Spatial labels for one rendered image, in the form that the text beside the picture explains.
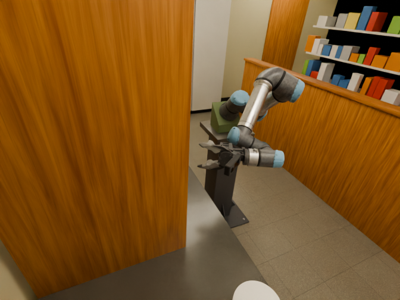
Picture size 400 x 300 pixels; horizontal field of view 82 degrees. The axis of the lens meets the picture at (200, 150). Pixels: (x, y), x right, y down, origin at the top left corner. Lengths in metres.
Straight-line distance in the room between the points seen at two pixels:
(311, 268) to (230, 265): 1.38
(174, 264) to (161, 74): 0.66
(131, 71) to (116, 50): 0.05
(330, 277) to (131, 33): 2.15
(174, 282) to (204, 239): 0.20
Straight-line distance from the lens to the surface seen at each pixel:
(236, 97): 1.58
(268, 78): 1.22
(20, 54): 0.53
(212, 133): 1.71
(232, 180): 2.05
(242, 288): 0.74
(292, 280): 2.14
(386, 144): 2.40
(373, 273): 2.51
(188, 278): 0.90
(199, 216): 1.06
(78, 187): 0.66
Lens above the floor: 1.73
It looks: 32 degrees down
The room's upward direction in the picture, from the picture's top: 4 degrees clockwise
